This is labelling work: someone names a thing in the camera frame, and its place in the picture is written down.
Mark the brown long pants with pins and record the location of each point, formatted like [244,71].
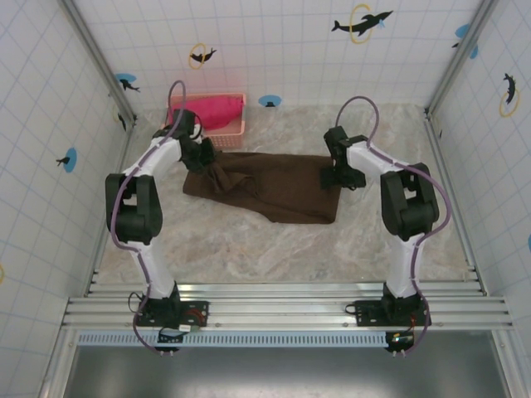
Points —
[282,186]

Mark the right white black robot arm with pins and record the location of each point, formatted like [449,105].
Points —
[410,207]

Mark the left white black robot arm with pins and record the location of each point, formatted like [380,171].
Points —
[137,207]

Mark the pink plastic basket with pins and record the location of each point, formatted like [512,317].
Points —
[228,141]

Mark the magenta folded cloth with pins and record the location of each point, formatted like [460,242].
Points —
[220,112]

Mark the blue circle shark sticker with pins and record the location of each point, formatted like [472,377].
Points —
[124,79]

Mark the blue oval sticker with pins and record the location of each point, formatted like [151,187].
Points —
[269,100]

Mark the blue circle black fish sticker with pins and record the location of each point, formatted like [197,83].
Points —
[71,159]

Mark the small circuit board green light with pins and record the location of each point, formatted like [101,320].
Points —
[400,340]

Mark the blue patch sticker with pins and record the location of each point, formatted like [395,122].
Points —
[462,31]

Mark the small black connector box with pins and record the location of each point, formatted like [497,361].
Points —
[168,338]

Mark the grey metal sheet panel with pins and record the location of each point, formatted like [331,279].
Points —
[269,373]

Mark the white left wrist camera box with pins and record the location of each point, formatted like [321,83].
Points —
[198,134]

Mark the aluminium side rail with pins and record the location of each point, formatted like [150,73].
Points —
[446,174]
[123,157]

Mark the aluminium corner post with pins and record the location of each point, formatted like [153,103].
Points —
[458,62]
[99,62]

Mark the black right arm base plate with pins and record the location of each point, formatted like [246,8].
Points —
[365,313]

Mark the aluminium mounting rail beam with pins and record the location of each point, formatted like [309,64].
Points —
[269,309]

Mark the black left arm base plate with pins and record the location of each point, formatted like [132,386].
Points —
[195,313]

